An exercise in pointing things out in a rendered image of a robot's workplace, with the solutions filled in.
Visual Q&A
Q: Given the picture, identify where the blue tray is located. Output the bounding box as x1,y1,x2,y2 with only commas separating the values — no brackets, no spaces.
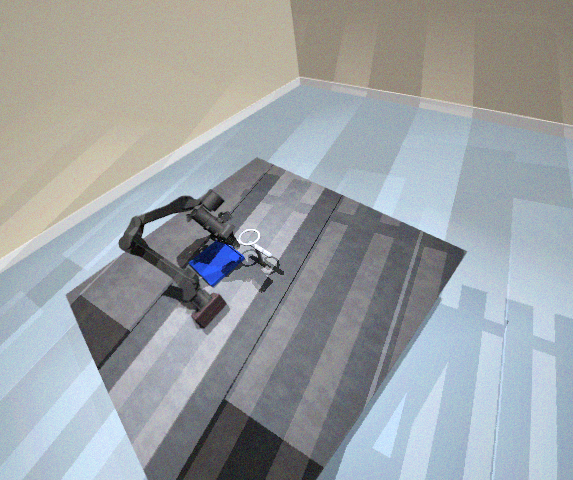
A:
188,239,245,287

